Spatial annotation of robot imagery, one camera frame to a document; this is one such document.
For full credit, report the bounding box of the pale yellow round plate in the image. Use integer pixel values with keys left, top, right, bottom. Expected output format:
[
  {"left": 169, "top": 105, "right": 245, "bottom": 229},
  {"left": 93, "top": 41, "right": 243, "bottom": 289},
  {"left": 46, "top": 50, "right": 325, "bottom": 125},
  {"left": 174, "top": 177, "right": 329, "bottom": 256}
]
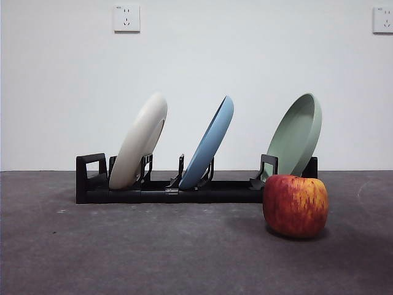
[{"left": 109, "top": 91, "right": 169, "bottom": 190}]

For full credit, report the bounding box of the red yellow apple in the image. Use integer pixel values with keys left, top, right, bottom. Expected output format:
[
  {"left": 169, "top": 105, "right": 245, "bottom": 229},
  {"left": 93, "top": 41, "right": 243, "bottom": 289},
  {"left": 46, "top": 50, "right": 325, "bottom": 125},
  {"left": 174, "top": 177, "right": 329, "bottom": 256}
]
[{"left": 262, "top": 174, "right": 329, "bottom": 240}]

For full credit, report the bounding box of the blue round plate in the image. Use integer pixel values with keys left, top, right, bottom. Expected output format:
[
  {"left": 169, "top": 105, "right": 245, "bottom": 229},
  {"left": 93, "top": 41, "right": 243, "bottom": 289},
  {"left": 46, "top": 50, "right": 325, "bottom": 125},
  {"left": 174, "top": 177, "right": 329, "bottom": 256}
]
[{"left": 179, "top": 95, "right": 235, "bottom": 191}]

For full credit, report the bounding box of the black plate rack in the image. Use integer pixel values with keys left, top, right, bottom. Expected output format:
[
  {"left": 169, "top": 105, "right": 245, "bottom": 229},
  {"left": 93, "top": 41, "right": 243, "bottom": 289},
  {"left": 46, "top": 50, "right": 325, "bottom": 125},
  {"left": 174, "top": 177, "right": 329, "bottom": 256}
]
[{"left": 76, "top": 152, "right": 319, "bottom": 205}]

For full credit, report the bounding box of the green round plate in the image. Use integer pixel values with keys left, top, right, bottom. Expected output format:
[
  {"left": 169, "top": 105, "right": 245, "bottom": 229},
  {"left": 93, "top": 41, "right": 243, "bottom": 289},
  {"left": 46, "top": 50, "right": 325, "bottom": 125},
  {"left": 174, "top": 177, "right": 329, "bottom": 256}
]
[{"left": 265, "top": 93, "right": 323, "bottom": 179}]

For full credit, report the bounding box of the white wall socket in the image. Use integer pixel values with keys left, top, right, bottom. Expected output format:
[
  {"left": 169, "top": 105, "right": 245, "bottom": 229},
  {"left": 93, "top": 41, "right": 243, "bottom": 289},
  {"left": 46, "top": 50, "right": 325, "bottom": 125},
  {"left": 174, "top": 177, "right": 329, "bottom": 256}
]
[
  {"left": 372, "top": 6, "right": 393, "bottom": 34},
  {"left": 114, "top": 4, "right": 141, "bottom": 33}
]

